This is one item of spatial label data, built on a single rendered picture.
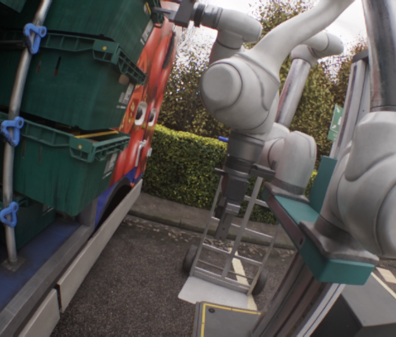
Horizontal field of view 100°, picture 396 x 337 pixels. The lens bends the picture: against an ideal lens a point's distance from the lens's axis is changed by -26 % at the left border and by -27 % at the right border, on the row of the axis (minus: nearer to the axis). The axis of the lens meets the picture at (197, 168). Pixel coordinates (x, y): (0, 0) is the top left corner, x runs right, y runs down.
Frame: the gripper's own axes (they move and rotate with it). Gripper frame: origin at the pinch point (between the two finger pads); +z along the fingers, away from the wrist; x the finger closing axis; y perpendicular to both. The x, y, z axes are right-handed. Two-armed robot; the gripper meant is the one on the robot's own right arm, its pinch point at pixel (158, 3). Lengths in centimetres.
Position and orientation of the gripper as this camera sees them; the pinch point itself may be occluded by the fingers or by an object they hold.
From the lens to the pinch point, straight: 89.9
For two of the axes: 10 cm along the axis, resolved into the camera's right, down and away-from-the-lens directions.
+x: -3.0, 9.4, 1.8
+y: 0.3, 2.0, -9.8
